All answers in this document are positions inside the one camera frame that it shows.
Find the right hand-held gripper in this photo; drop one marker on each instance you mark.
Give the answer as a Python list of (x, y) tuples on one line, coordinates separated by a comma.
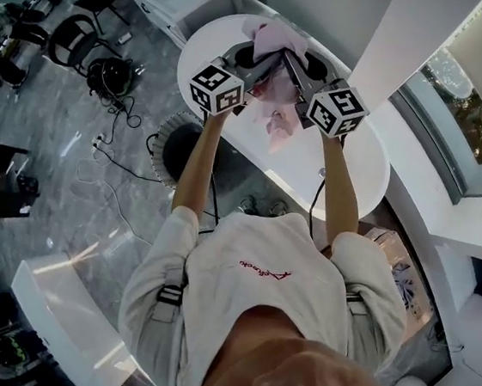
[(337, 110)]

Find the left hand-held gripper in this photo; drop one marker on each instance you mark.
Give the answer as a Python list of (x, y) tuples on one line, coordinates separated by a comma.
[(216, 90)]

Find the pink cloth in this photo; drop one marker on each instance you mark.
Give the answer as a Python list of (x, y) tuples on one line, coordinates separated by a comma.
[(280, 36)]

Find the round laundry basket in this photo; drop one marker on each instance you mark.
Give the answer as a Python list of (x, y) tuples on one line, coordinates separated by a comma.
[(177, 146)]

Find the person's right forearm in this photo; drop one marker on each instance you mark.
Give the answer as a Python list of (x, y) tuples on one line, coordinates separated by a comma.
[(340, 190)]

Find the person's left forearm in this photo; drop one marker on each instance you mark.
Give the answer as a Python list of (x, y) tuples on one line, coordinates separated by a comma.
[(198, 170)]

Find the chrome bathtub overflow knob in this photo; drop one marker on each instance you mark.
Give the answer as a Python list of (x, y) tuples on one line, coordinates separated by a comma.
[(322, 172)]

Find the white bathtub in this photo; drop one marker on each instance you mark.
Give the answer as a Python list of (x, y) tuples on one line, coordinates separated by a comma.
[(355, 175)]

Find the small white floor device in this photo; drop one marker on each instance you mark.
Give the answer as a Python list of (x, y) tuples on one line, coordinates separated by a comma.
[(124, 38)]

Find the person's left shoe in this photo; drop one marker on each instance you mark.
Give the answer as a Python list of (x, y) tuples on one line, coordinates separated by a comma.
[(248, 203)]

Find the person's shoe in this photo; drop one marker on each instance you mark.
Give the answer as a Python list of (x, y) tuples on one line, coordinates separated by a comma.
[(248, 203), (278, 208)]

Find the person's right shoe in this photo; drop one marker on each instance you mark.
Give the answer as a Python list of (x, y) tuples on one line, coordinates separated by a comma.
[(278, 208)]

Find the black armchair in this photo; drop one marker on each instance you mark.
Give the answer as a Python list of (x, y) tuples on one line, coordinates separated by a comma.
[(102, 3)]

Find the fixed glass window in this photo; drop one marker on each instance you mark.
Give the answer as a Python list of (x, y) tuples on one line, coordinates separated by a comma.
[(470, 119)]

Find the white power strip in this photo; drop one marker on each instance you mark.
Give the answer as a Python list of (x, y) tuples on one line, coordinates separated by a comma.
[(97, 141)]

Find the black round stool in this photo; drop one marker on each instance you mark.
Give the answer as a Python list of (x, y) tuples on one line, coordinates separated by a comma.
[(74, 43)]

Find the person's beige shirt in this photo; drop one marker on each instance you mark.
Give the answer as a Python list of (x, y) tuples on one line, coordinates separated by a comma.
[(264, 294)]

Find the white block counter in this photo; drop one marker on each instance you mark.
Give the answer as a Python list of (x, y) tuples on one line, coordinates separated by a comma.
[(67, 311)]

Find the person's chin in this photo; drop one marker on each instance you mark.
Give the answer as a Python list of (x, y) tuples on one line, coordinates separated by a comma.
[(310, 382)]

